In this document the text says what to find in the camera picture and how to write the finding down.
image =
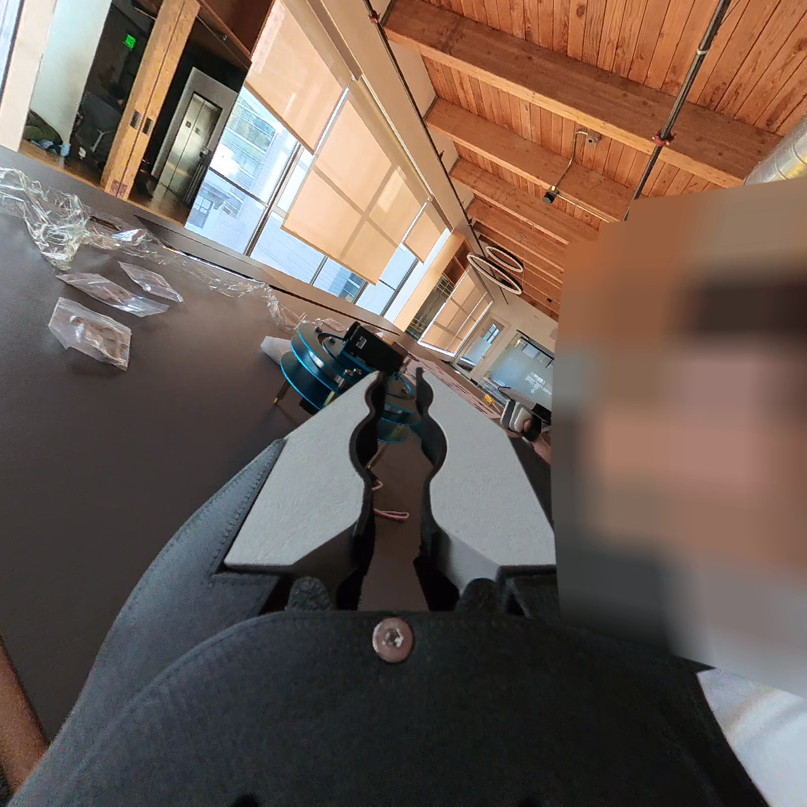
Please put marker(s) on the silver air duct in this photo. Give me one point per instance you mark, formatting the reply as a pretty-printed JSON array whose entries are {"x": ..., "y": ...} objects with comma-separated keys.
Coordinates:
[{"x": 778, "y": 161}]

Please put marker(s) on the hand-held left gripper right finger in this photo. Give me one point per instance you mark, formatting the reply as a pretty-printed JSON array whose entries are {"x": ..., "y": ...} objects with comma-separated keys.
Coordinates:
[{"x": 492, "y": 498}]

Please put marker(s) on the beige roller blind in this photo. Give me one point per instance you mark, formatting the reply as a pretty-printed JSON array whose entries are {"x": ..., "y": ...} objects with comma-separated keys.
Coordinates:
[
  {"x": 423, "y": 233},
  {"x": 296, "y": 63},
  {"x": 353, "y": 195}
]

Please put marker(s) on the large glass window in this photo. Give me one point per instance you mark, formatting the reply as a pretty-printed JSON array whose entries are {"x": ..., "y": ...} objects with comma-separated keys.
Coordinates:
[{"x": 220, "y": 183}]

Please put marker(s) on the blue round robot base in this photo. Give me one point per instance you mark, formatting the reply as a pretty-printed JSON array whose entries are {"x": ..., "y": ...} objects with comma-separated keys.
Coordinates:
[{"x": 309, "y": 372}]

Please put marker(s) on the frosted glass partition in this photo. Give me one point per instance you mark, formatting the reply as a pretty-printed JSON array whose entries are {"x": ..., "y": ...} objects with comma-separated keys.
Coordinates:
[{"x": 523, "y": 372}]

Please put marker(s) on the black ceiling pipe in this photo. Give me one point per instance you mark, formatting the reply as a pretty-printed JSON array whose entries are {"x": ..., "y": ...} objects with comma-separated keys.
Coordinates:
[{"x": 681, "y": 101}]

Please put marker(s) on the white foam sheet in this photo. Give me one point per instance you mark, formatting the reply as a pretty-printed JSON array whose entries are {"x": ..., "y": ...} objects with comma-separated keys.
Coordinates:
[{"x": 277, "y": 350}]

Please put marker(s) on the metal elevator door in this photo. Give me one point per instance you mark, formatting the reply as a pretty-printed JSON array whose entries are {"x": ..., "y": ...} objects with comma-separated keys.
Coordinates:
[{"x": 192, "y": 138}]

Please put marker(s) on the glass door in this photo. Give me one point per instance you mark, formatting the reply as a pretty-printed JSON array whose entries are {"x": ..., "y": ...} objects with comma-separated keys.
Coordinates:
[{"x": 482, "y": 343}]

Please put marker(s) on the person's white shirt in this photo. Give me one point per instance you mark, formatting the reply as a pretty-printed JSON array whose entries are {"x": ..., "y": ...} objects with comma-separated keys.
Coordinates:
[{"x": 769, "y": 744}]

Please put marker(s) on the light wooden column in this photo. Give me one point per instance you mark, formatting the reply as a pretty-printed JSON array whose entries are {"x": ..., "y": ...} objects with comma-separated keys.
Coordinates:
[{"x": 429, "y": 284}]

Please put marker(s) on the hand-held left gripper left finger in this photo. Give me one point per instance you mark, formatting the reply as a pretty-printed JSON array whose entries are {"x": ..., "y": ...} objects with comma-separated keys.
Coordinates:
[{"x": 302, "y": 498}]

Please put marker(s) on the crumpled clear plastic wrap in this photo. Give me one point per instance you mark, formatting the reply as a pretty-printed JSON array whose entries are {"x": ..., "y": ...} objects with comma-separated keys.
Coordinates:
[{"x": 50, "y": 220}]

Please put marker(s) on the labelled clear parts bag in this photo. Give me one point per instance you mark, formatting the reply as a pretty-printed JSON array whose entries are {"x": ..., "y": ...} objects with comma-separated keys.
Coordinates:
[
  {"x": 88, "y": 334},
  {"x": 107, "y": 293},
  {"x": 151, "y": 282}
]

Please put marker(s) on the wooden post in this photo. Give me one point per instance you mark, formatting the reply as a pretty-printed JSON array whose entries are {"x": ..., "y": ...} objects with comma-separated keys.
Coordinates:
[{"x": 151, "y": 94}]

